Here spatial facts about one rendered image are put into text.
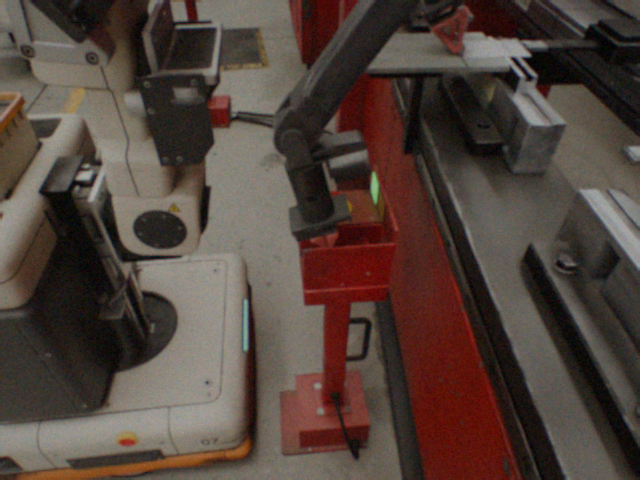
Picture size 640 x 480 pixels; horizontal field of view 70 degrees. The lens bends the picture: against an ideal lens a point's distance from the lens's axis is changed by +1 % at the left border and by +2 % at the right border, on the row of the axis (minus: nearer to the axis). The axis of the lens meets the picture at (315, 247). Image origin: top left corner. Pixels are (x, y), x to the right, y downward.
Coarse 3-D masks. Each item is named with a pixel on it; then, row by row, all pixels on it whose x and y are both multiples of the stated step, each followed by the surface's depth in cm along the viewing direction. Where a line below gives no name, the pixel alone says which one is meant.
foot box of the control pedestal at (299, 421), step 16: (304, 384) 133; (352, 384) 133; (288, 400) 141; (304, 400) 130; (352, 400) 130; (288, 416) 138; (304, 416) 126; (320, 416) 126; (336, 416) 126; (352, 416) 126; (368, 416) 126; (288, 432) 134; (304, 432) 124; (320, 432) 125; (336, 432) 126; (352, 432) 126; (368, 432) 127; (288, 448) 131; (304, 448) 130; (320, 448) 130; (336, 448) 130
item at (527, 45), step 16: (592, 32) 92; (608, 32) 88; (624, 32) 85; (528, 48) 88; (544, 48) 88; (560, 48) 88; (576, 48) 89; (592, 48) 89; (608, 48) 87; (624, 48) 85
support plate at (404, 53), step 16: (480, 32) 96; (384, 48) 89; (400, 48) 89; (416, 48) 89; (432, 48) 89; (384, 64) 84; (400, 64) 84; (416, 64) 84; (432, 64) 84; (448, 64) 83; (464, 64) 83; (480, 64) 83; (496, 64) 83
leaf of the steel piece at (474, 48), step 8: (456, 40) 89; (472, 40) 92; (480, 40) 92; (488, 40) 92; (496, 40) 92; (464, 48) 84; (472, 48) 89; (480, 48) 89; (488, 48) 89; (496, 48) 89; (504, 48) 89; (464, 56) 86; (472, 56) 86; (480, 56) 86; (488, 56) 86; (496, 56) 86; (504, 56) 86; (512, 56) 86
